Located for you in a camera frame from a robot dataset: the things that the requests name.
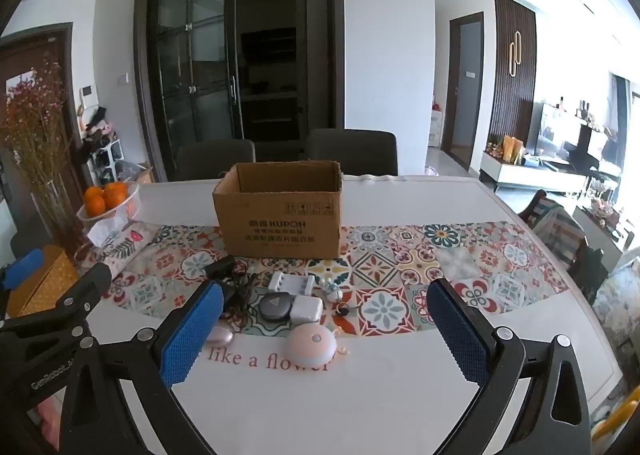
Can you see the floral tissue box cover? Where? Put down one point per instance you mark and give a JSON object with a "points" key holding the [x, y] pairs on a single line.
{"points": [[130, 239]]}

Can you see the small pink oval device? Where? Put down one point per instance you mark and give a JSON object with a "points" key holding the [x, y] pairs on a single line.
{"points": [[218, 336]]}

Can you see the yellow plastic toy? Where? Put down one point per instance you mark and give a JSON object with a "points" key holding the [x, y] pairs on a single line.
{"points": [[617, 420]]}

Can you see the white bowl of oranges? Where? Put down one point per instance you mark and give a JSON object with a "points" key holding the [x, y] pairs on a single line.
{"points": [[112, 217]]}

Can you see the small brown floor box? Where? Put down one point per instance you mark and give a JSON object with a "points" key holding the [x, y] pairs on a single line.
{"points": [[144, 174]]}

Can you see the wooden chair with plaid cushion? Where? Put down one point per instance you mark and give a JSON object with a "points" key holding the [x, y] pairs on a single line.
{"points": [[555, 227]]}

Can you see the dark grey dining chair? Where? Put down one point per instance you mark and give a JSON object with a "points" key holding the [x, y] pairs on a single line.
{"points": [[215, 160], [352, 150]]}

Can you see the black range hood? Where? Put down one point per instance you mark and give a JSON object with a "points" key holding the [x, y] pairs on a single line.
{"points": [[267, 45]]}

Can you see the dark glass sliding door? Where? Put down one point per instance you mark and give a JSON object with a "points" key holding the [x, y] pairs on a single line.
{"points": [[200, 60]]}

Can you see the pink round device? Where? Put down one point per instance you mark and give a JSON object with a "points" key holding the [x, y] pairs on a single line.
{"points": [[311, 346]]}

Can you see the white charger block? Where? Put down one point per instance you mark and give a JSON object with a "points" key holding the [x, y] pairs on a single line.
{"points": [[307, 311]]}

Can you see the small white figurine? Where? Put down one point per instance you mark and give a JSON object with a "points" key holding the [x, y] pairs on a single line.
{"points": [[332, 289]]}

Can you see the yellow woven box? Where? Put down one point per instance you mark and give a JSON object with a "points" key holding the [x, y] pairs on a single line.
{"points": [[47, 280]]}

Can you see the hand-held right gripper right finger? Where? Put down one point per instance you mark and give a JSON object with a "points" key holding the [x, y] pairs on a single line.
{"points": [[460, 335]]}

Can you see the glass vase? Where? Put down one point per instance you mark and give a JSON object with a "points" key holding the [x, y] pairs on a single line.
{"points": [[57, 215]]}

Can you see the orange gift bags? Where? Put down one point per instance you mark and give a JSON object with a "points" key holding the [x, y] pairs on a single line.
{"points": [[512, 150]]}

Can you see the black round device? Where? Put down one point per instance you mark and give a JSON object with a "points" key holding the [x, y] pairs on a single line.
{"points": [[275, 306]]}

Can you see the white shoe rack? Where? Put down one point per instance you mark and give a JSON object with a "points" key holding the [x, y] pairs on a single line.
{"points": [[105, 162]]}

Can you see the pile of plush toys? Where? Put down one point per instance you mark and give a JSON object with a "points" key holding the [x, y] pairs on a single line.
{"points": [[97, 127]]}

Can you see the small white cabinet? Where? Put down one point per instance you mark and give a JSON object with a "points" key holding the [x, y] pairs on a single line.
{"points": [[436, 130]]}

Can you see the white battery charger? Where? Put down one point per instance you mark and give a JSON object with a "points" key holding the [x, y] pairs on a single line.
{"points": [[292, 281]]}

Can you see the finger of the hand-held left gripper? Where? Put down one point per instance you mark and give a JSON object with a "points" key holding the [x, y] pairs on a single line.
{"points": [[22, 266], [87, 282]]}

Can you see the floral fabric chair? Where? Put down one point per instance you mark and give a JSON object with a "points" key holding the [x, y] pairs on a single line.
{"points": [[620, 300]]}

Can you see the brown cardboard box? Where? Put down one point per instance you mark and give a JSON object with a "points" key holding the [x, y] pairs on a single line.
{"points": [[280, 215]]}

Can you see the white intercom panel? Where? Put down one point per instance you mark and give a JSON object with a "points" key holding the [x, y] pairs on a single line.
{"points": [[90, 96]]}

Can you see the brown entrance door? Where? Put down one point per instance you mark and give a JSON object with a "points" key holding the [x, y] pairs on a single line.
{"points": [[30, 55]]}

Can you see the dark slatted wall panel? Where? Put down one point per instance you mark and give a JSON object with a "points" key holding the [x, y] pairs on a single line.
{"points": [[525, 100]]}

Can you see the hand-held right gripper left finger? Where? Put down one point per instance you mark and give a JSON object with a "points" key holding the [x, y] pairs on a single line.
{"points": [[192, 335]]}

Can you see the flat screen television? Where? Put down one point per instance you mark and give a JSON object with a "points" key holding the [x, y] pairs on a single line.
{"points": [[550, 132]]}

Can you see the brown room door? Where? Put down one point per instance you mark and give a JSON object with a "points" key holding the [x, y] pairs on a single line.
{"points": [[465, 90]]}

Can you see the white television cabinet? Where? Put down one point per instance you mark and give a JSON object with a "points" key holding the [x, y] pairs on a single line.
{"points": [[530, 175]]}

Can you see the gold wall ornament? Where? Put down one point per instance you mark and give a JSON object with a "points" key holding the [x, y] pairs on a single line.
{"points": [[515, 55]]}

